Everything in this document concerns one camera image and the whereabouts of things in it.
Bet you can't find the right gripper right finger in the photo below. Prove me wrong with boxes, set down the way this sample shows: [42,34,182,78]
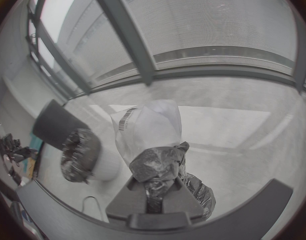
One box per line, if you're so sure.
[162,177,204,217]

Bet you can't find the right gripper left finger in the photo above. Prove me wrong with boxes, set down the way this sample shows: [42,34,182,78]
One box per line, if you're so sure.
[105,178,147,217]

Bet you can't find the black plastic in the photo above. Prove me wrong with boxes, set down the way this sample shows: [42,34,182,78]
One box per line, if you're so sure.
[129,141,216,221]

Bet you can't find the black plastic bag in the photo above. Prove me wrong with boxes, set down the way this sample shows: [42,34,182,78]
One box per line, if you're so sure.
[60,128,102,184]

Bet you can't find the white wrapper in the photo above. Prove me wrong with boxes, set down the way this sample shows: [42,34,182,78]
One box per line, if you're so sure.
[110,99,182,166]

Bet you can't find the white trash bin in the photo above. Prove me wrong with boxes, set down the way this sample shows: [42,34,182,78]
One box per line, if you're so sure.
[89,144,120,182]

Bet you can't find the dark grey round chair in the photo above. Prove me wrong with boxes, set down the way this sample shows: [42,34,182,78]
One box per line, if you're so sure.
[32,99,92,152]

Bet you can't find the window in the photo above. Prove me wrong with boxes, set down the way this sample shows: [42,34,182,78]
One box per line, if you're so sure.
[25,0,306,102]

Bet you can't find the black cable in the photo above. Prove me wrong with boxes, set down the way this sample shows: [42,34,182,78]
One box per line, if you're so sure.
[82,196,104,221]

